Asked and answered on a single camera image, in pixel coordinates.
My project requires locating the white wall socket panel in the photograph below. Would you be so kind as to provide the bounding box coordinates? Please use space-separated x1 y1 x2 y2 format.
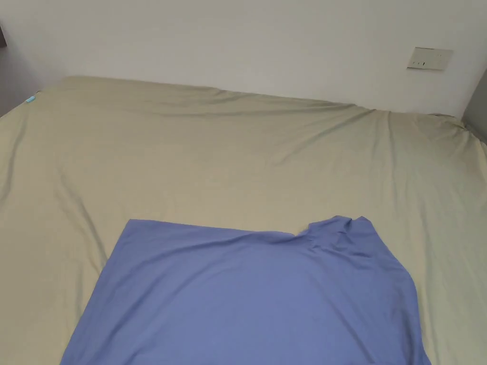
406 47 454 71

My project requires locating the bed with beige sheet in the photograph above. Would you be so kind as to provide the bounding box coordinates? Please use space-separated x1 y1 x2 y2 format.
0 75 487 365

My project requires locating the blue shirt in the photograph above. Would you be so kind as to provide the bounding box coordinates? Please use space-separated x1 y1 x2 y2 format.
59 215 432 365

